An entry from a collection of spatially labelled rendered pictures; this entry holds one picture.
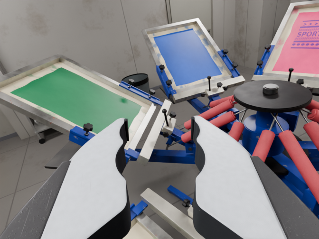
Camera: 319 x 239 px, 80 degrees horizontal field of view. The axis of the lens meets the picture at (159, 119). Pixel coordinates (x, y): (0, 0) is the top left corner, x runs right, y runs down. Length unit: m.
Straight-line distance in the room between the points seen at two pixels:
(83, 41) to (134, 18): 1.09
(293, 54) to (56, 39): 3.55
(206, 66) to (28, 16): 3.16
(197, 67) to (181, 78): 0.19
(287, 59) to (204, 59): 0.63
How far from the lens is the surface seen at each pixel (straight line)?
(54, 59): 1.51
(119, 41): 4.22
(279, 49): 1.91
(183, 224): 0.81
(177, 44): 1.89
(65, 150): 1.57
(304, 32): 2.01
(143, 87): 3.53
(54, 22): 4.08
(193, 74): 1.66
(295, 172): 1.05
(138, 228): 0.93
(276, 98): 0.96
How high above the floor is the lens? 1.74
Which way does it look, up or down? 31 degrees down
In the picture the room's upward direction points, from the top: 11 degrees counter-clockwise
